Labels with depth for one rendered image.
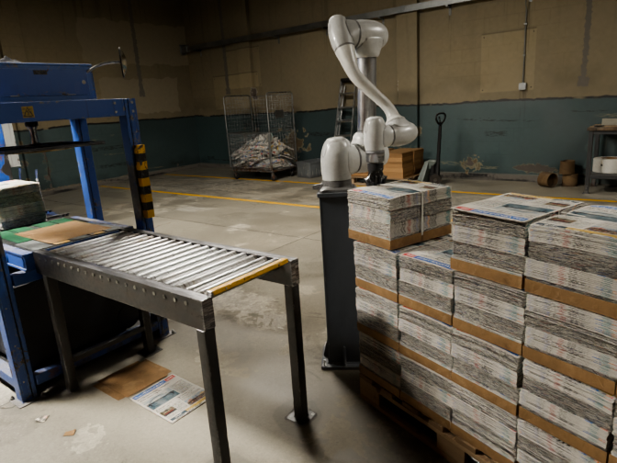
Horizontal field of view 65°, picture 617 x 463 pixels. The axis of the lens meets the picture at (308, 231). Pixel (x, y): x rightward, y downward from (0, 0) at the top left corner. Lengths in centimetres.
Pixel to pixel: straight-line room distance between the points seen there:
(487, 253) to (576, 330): 36
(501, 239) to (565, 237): 22
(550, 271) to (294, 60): 951
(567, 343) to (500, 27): 745
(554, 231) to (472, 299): 42
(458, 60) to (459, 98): 63
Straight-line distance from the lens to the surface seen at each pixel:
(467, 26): 897
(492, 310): 181
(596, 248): 155
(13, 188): 364
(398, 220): 208
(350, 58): 247
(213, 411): 200
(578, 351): 168
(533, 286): 167
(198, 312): 182
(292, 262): 212
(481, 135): 884
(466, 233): 179
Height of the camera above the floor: 146
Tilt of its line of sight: 15 degrees down
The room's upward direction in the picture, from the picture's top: 4 degrees counter-clockwise
